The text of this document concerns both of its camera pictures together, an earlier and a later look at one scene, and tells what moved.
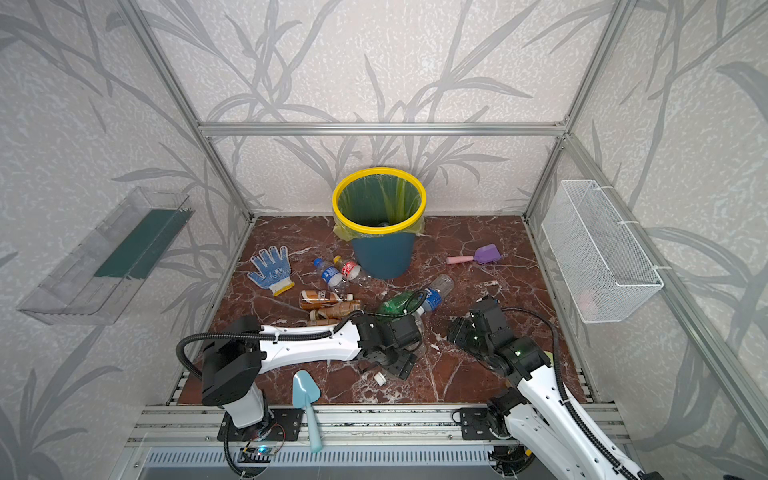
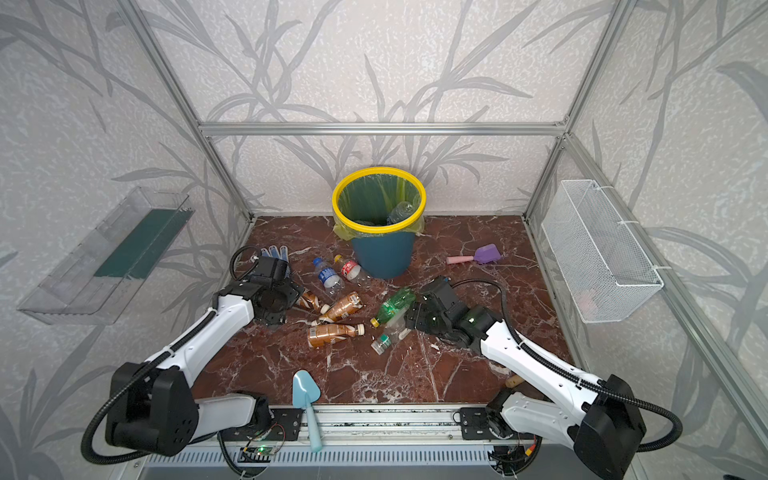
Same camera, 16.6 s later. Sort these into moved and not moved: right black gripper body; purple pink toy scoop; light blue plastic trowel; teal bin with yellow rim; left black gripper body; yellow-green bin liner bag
Moved: left black gripper body; right black gripper body
Not moved: purple pink toy scoop; teal bin with yellow rim; yellow-green bin liner bag; light blue plastic trowel
